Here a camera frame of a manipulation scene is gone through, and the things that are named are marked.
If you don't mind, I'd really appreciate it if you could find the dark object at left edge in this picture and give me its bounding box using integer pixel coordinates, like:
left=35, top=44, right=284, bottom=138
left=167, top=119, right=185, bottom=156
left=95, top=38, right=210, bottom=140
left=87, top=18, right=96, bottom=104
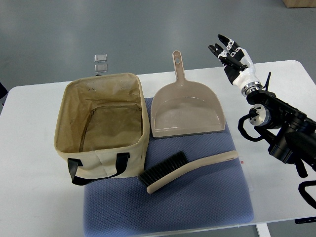
left=0, top=83, right=8, bottom=106

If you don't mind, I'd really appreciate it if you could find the white table leg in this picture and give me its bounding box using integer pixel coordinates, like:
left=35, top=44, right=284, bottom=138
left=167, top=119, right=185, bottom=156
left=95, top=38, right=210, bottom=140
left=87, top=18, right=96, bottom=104
left=256, top=223, right=271, bottom=237

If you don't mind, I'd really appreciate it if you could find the pink plastic dustpan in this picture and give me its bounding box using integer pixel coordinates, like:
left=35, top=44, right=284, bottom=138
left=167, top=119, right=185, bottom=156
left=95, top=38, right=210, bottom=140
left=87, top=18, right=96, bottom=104
left=151, top=51, right=226, bottom=138

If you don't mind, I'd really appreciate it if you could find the black table control panel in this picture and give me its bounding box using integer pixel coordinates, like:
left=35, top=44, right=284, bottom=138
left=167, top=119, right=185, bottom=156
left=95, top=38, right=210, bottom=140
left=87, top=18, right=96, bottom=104
left=295, top=217, right=316, bottom=224

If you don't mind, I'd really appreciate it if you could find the upper floor socket plate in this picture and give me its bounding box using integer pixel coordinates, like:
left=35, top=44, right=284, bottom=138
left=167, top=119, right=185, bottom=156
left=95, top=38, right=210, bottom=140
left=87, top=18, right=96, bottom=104
left=94, top=54, right=107, bottom=63

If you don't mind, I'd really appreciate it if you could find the blue textured mat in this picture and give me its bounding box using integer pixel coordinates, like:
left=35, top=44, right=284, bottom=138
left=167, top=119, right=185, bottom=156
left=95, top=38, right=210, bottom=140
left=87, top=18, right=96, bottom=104
left=83, top=97, right=255, bottom=237

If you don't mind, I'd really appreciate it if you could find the pink hand broom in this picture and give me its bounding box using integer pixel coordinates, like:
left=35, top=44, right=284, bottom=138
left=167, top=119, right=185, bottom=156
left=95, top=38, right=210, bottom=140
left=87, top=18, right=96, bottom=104
left=138, top=150, right=238, bottom=194

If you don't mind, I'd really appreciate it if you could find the brown cardboard box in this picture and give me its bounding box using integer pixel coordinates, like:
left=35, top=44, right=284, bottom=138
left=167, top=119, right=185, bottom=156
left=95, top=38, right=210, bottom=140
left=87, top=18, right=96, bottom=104
left=283, top=0, right=316, bottom=8

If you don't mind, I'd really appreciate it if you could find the yellow fabric bag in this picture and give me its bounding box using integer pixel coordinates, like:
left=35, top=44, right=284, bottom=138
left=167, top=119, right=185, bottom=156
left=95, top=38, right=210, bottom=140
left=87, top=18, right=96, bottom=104
left=54, top=73, right=150, bottom=186

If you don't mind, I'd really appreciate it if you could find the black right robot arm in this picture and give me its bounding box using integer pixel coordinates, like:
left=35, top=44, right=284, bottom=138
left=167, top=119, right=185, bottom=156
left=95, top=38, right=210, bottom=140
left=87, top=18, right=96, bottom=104
left=237, top=80, right=316, bottom=178

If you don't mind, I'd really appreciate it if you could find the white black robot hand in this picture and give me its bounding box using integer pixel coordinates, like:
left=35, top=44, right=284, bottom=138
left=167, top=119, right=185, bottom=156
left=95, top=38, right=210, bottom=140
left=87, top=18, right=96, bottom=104
left=208, top=34, right=261, bottom=91

